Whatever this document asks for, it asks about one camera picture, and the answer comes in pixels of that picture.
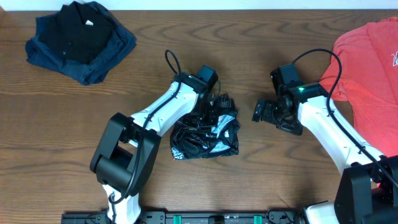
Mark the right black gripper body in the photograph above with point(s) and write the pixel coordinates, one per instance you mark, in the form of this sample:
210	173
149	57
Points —
273	114

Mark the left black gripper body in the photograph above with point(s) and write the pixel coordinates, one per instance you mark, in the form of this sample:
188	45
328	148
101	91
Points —
205	117

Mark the black patterned jersey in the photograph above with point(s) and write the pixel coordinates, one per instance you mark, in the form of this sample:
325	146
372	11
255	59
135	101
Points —
213	135

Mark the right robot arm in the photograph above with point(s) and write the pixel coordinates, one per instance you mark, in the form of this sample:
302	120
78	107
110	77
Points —
367	192

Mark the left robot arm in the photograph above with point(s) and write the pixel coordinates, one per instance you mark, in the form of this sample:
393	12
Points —
125	155

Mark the red t-shirt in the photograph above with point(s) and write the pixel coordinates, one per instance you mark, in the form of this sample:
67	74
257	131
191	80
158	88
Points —
365	75

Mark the folded dark blue garment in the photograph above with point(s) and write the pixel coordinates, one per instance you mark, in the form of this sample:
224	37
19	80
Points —
121	42

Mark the folded black shirt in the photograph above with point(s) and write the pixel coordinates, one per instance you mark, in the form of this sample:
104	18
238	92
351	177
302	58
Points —
77	32

